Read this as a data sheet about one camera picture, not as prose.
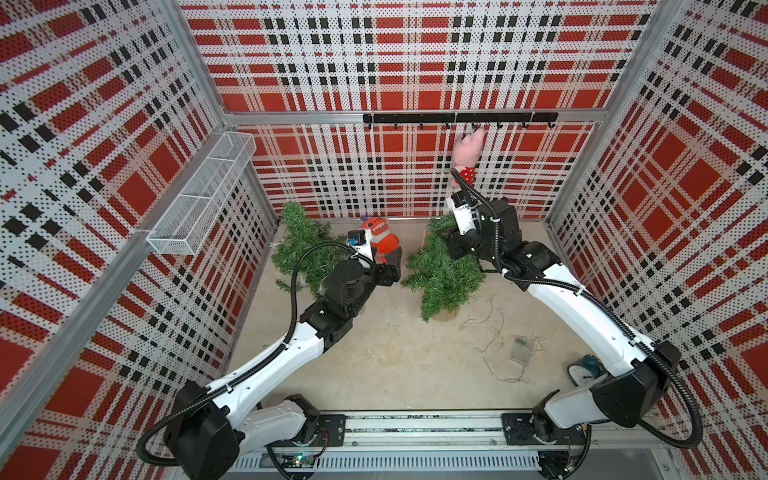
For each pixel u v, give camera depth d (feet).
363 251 2.06
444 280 2.42
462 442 2.41
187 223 3.07
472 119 2.98
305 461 2.26
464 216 2.06
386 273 2.13
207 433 1.24
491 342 2.91
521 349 2.83
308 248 2.06
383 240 3.53
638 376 1.27
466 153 3.05
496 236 1.72
